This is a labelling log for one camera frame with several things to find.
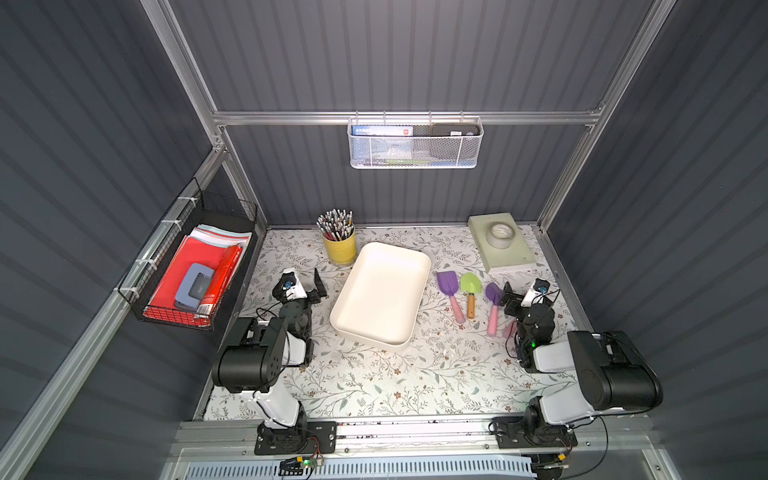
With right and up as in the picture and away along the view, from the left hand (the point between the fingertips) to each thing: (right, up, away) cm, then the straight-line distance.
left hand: (300, 272), depth 87 cm
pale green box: (+75, +6, +23) cm, 78 cm away
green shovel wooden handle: (+55, -5, +15) cm, 57 cm away
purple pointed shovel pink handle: (+61, -7, +13) cm, 63 cm away
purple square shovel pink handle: (+47, -5, +15) cm, 50 cm away
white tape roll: (+68, +13, +25) cm, 74 cm away
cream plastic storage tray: (+24, -10, +12) cm, 29 cm away
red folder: (-24, -5, -21) cm, 33 cm away
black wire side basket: (-19, +1, -20) cm, 28 cm away
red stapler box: (-13, -1, -19) cm, 23 cm away
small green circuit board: (+8, -43, -18) cm, 48 cm away
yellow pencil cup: (+9, +6, +16) cm, 19 cm away
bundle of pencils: (+9, +15, +9) cm, 20 cm away
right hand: (+67, -5, +2) cm, 67 cm away
